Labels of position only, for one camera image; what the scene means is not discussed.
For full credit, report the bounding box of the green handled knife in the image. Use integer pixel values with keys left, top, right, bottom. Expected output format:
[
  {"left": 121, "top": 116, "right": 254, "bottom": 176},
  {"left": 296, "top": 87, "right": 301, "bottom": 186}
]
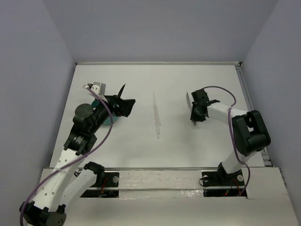
[{"left": 118, "top": 84, "right": 125, "bottom": 97}]

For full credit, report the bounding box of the clear chopstick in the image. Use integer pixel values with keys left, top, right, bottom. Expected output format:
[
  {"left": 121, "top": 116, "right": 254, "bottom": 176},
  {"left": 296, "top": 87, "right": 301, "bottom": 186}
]
[
  {"left": 153, "top": 92, "right": 161, "bottom": 126},
  {"left": 153, "top": 102, "right": 160, "bottom": 139}
]

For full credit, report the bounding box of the silver spoon pink handle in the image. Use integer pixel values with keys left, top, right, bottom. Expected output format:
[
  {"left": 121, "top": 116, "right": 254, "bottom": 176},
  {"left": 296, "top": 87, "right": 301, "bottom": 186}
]
[{"left": 83, "top": 83, "right": 93, "bottom": 89}]

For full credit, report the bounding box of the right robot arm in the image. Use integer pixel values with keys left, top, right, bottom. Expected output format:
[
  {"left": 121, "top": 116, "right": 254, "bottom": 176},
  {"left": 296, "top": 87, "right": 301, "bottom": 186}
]
[{"left": 190, "top": 86, "right": 271, "bottom": 185}]

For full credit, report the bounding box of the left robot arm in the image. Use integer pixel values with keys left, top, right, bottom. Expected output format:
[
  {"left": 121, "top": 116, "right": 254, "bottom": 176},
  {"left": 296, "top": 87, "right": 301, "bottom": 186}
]
[{"left": 19, "top": 94, "right": 135, "bottom": 226}]

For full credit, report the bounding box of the teal utensil holder cup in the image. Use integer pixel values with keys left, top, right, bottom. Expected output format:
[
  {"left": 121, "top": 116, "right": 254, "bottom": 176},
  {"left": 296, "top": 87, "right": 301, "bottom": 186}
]
[{"left": 90, "top": 98, "right": 121, "bottom": 127}]

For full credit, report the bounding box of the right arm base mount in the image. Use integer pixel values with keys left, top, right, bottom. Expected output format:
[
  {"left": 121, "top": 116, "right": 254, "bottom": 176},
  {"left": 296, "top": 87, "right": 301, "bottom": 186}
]
[{"left": 198, "top": 163, "right": 247, "bottom": 197}]

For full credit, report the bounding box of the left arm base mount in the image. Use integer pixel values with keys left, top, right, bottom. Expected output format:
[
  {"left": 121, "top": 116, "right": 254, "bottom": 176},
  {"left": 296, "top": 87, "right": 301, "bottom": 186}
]
[{"left": 73, "top": 161, "right": 119, "bottom": 198}]

